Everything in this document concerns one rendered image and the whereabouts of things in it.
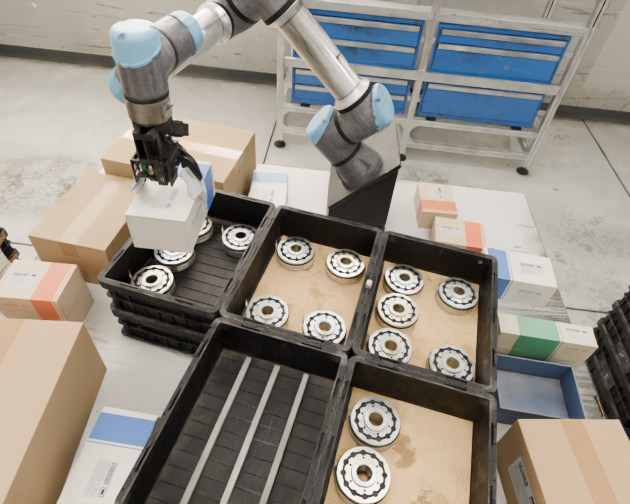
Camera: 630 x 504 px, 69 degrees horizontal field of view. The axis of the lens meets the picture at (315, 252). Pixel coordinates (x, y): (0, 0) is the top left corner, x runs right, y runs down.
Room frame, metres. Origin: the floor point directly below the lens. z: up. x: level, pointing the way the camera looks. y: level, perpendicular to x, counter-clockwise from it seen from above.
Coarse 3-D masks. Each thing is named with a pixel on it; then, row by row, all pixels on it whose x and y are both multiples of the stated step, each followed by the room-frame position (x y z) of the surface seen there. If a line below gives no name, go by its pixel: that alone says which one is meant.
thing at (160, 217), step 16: (208, 176) 0.81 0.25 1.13; (144, 192) 0.71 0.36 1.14; (160, 192) 0.72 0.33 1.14; (176, 192) 0.72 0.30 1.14; (208, 192) 0.79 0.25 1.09; (128, 208) 0.66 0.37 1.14; (144, 208) 0.67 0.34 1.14; (160, 208) 0.67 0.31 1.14; (176, 208) 0.67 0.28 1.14; (192, 208) 0.68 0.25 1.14; (208, 208) 0.78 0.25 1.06; (128, 224) 0.64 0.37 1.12; (144, 224) 0.64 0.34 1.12; (160, 224) 0.64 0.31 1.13; (176, 224) 0.64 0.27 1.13; (192, 224) 0.67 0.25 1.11; (144, 240) 0.64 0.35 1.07; (160, 240) 0.64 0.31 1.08; (176, 240) 0.64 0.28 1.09; (192, 240) 0.66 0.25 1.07
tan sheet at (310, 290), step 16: (320, 256) 0.88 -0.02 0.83; (272, 272) 0.80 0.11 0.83; (288, 272) 0.81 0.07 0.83; (304, 272) 0.81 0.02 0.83; (320, 272) 0.82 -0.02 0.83; (272, 288) 0.75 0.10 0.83; (288, 288) 0.75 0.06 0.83; (304, 288) 0.76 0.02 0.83; (320, 288) 0.76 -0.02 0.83; (336, 288) 0.77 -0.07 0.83; (352, 288) 0.77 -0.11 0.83; (288, 304) 0.70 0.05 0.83; (304, 304) 0.71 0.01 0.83; (320, 304) 0.71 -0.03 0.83; (336, 304) 0.72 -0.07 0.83; (352, 304) 0.72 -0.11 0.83; (304, 320) 0.66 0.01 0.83
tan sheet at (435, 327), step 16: (432, 288) 0.80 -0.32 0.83; (416, 304) 0.74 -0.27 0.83; (432, 304) 0.75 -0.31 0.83; (432, 320) 0.69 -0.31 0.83; (448, 320) 0.70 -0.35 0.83; (464, 320) 0.70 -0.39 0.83; (416, 336) 0.64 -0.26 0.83; (432, 336) 0.65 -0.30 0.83; (448, 336) 0.65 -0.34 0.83; (464, 336) 0.66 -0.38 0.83; (416, 352) 0.60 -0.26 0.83
